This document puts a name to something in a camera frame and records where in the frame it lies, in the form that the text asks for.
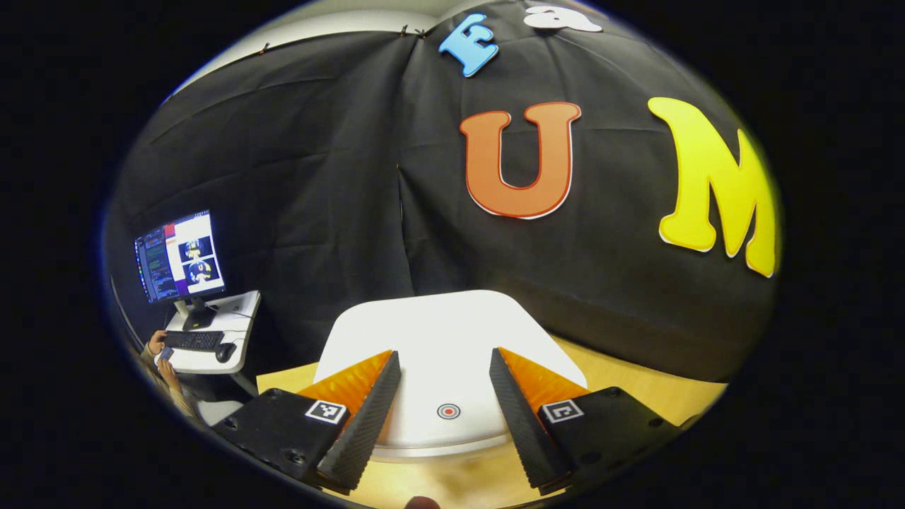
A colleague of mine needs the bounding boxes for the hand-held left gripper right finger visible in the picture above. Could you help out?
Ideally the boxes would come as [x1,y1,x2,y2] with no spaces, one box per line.
[489,346,683,496]

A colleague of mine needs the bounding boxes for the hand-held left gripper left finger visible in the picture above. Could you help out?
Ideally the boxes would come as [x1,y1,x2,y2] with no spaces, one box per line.
[211,350,402,494]

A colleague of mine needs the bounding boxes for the white desktop garbage bin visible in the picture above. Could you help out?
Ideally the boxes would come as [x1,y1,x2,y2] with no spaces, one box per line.
[313,289,589,464]

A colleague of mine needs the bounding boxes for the wooden desktop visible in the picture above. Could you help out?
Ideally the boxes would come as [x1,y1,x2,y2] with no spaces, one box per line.
[256,336,729,509]

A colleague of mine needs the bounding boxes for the white side table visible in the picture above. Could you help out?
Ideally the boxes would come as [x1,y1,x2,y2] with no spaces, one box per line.
[163,290,262,375]

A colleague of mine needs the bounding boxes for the black keyboard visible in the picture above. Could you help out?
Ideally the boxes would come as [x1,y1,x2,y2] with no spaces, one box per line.
[163,330,226,352]

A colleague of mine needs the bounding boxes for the black backdrop cloth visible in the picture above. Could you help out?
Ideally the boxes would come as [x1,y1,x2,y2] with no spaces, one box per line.
[106,0,782,386]

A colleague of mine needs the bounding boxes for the computer monitor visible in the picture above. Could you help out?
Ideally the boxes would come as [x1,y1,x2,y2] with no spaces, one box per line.
[133,209,227,332]

